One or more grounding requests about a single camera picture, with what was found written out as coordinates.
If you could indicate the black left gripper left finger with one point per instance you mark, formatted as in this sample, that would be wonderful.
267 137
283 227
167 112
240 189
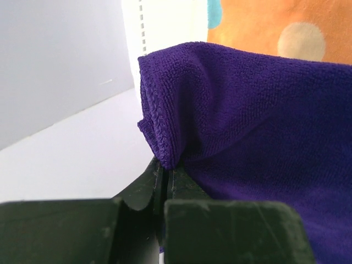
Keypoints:
121 229

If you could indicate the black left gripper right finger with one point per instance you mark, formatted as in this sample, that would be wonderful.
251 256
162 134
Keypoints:
198 229

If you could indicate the purple towel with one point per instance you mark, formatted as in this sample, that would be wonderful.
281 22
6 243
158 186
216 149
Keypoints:
249 126

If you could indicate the orange polka dot towel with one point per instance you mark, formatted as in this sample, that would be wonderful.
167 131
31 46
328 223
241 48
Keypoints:
309 30

